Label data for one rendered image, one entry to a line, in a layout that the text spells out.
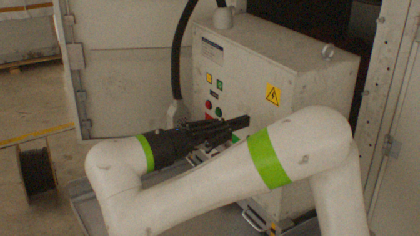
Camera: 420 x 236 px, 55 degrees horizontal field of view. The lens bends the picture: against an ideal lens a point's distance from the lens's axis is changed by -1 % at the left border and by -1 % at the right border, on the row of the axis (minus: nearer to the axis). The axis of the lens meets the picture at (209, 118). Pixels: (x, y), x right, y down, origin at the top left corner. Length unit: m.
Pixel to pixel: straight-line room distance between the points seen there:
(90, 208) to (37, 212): 1.41
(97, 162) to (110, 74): 0.78
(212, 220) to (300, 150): 0.65
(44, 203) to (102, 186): 1.98
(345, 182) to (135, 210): 0.43
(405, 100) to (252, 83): 0.38
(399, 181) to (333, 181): 0.28
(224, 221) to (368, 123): 0.53
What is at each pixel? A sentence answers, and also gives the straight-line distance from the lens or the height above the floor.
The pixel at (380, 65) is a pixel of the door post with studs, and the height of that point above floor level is 1.39.
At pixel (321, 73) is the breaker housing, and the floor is 1.37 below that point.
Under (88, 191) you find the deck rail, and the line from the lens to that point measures 1.48.
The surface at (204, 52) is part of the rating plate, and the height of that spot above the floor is 1.31.
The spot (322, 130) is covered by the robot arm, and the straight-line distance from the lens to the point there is 0.73.
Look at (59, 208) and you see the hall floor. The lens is 2.78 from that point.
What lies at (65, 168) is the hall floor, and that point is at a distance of 3.12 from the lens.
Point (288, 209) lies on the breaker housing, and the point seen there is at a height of 0.96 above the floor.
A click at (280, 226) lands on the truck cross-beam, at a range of 1.21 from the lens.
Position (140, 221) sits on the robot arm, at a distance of 0.85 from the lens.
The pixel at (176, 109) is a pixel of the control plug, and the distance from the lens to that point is 1.35.
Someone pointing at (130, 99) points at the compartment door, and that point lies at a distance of 1.66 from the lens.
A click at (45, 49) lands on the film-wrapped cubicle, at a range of 4.99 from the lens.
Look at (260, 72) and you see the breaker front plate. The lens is 1.07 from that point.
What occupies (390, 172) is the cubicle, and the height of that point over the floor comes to 1.14.
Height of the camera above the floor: 1.76
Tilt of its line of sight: 30 degrees down
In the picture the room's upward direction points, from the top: straight up
